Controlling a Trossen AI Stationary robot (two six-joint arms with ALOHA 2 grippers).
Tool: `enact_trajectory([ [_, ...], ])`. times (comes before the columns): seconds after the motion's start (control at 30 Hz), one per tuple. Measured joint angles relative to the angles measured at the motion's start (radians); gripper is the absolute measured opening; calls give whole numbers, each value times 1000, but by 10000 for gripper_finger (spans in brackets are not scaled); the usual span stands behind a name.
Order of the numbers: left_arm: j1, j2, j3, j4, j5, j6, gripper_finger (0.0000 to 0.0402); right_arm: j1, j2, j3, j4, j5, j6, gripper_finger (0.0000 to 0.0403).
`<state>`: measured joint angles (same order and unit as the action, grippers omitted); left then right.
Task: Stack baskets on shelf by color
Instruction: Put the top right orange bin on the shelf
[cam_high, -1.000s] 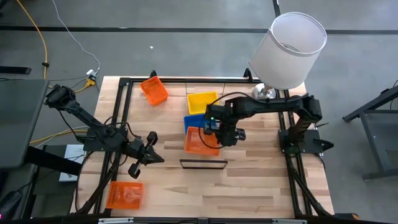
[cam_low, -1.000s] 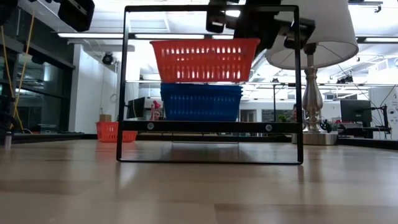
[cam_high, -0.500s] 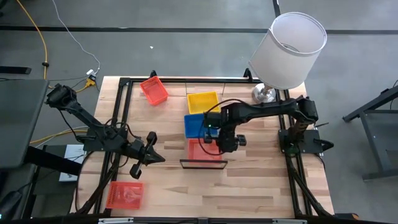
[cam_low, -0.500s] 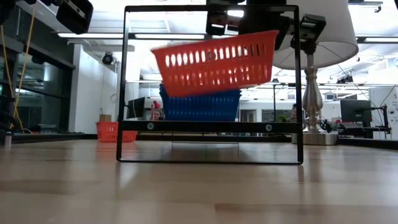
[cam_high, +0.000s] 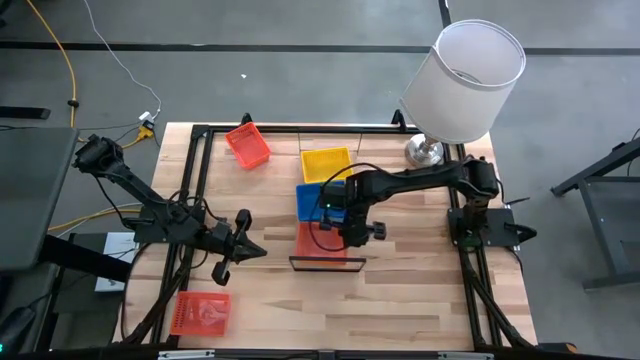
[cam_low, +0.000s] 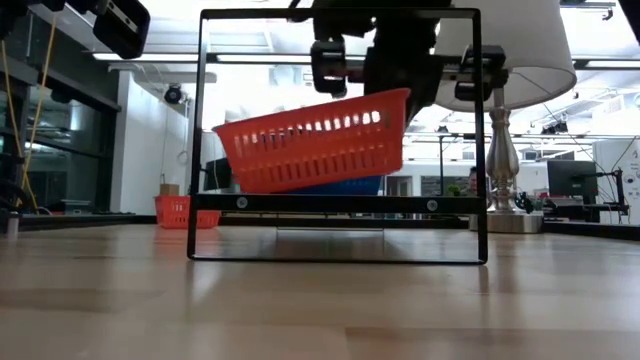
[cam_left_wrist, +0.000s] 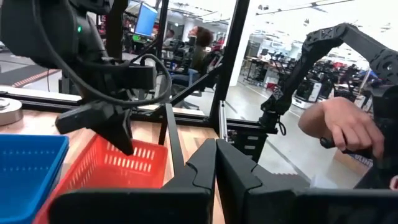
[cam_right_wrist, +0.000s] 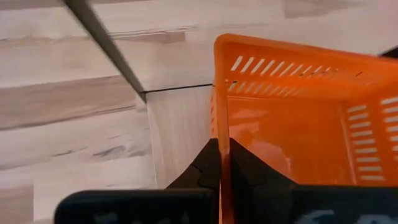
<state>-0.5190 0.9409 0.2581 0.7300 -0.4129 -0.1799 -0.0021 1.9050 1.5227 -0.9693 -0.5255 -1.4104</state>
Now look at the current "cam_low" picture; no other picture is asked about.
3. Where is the black robotic device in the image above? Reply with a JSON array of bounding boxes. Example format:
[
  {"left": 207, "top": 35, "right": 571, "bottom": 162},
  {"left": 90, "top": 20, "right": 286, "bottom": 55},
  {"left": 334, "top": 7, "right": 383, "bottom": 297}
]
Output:
[{"left": 513, "top": 190, "right": 537, "bottom": 215}]

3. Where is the white poster board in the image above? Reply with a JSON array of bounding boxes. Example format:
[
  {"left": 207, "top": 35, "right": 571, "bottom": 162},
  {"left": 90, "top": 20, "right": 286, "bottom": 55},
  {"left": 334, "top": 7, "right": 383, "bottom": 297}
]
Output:
[{"left": 592, "top": 138, "right": 640, "bottom": 226}]

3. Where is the blue plastic basket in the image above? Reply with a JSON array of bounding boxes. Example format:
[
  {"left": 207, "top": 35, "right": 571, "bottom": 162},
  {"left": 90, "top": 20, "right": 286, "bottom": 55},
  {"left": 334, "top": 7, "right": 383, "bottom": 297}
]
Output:
[{"left": 282, "top": 174, "right": 385, "bottom": 197}]

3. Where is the yellow cable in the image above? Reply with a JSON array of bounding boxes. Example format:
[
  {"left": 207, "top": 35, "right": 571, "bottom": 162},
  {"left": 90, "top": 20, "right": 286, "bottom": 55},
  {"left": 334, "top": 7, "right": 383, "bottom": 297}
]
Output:
[
  {"left": 18, "top": 14, "right": 59, "bottom": 206},
  {"left": 0, "top": 39, "right": 40, "bottom": 211}
]

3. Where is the black metal wooden shelf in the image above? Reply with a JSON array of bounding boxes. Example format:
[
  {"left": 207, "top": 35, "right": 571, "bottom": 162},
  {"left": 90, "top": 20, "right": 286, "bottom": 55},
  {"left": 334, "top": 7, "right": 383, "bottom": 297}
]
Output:
[{"left": 187, "top": 7, "right": 489, "bottom": 265}]

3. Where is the white shade silver lamp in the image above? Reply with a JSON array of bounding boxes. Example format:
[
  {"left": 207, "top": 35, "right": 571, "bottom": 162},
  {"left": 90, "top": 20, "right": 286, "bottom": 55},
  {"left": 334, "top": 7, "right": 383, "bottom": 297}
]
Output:
[{"left": 433, "top": 0, "right": 578, "bottom": 235}]

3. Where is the black metal stand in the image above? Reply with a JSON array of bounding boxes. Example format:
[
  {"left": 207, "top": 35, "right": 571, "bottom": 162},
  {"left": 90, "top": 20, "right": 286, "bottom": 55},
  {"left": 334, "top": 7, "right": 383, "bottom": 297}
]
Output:
[{"left": 597, "top": 168, "right": 630, "bottom": 217}]

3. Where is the orange plastic basket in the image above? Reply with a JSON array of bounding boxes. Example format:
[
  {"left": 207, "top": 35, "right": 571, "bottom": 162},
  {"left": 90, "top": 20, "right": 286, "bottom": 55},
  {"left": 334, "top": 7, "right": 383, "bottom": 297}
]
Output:
[
  {"left": 153, "top": 194, "right": 222, "bottom": 230},
  {"left": 212, "top": 88, "right": 412, "bottom": 195}
]

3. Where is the long ceiling light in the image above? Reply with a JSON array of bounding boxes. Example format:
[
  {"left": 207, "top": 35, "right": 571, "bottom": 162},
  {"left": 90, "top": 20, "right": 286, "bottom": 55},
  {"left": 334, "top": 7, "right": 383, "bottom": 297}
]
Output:
[{"left": 92, "top": 51, "right": 314, "bottom": 65}]

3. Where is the black dome camera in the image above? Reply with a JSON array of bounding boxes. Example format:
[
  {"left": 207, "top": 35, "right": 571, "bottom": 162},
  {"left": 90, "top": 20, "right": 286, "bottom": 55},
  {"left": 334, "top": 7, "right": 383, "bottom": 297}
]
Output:
[{"left": 163, "top": 83, "right": 184, "bottom": 106}]

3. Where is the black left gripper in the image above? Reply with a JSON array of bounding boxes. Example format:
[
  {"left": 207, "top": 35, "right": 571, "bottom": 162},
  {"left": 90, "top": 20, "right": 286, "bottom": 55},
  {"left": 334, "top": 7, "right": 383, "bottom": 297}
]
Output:
[{"left": 92, "top": 0, "right": 151, "bottom": 60}]

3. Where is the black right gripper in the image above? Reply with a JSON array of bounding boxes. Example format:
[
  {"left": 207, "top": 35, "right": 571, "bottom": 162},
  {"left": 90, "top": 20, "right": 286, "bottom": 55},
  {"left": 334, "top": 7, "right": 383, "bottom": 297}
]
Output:
[{"left": 309, "top": 29, "right": 510, "bottom": 124}]

